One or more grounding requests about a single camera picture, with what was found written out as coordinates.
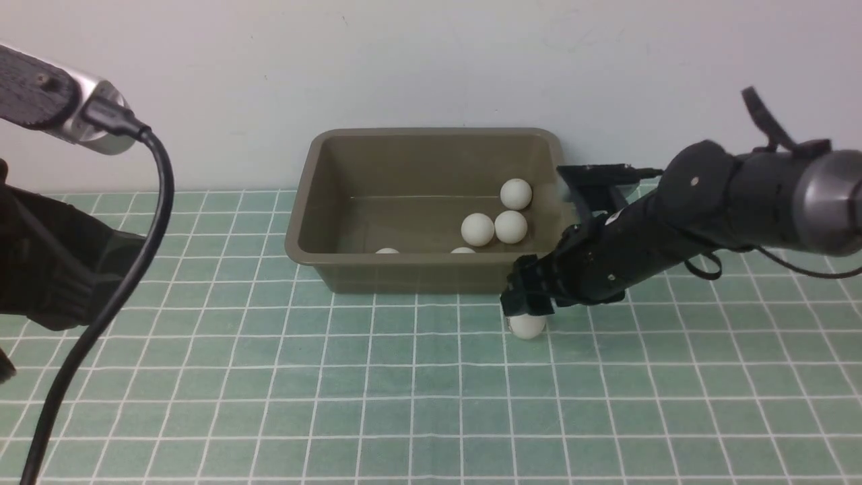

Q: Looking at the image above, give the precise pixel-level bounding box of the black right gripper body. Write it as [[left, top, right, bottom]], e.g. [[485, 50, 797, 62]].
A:
[[532, 195, 708, 306]]

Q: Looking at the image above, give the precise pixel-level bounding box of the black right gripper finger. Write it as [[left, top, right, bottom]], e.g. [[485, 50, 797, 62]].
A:
[[500, 255, 556, 317]]

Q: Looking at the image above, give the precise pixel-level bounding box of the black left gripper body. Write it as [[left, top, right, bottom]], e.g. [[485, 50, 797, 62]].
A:
[[1, 162, 145, 331]]

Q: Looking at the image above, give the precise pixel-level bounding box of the white ping-pong ball logo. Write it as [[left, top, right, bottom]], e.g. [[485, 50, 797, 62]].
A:
[[461, 213, 495, 247]]

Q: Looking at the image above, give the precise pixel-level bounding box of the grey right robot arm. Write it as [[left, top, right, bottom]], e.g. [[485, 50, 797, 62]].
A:
[[500, 140, 860, 317]]

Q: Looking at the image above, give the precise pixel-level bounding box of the olive plastic storage bin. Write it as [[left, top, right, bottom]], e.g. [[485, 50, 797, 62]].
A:
[[284, 128, 578, 295]]

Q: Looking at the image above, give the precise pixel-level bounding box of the green checked tablecloth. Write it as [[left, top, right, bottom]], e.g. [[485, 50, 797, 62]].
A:
[[40, 191, 861, 484]]

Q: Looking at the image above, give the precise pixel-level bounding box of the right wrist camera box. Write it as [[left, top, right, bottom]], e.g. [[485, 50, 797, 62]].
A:
[[556, 164, 663, 224]]

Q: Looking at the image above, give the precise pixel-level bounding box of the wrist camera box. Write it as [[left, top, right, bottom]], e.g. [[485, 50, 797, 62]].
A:
[[556, 164, 663, 224], [1, 43, 135, 156]]

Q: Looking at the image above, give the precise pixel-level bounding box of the black left camera cable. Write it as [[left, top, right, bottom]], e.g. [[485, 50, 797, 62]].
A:
[[19, 101, 176, 485]]

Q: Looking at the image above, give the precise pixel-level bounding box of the black camera cable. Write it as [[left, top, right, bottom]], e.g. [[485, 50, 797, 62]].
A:
[[626, 167, 862, 281], [19, 101, 176, 485]]

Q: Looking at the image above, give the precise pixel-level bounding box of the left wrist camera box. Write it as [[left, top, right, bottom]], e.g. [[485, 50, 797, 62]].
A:
[[1, 43, 135, 156]]

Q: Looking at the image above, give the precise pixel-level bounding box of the black right camera cable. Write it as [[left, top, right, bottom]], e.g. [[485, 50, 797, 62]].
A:
[[626, 167, 862, 281]]

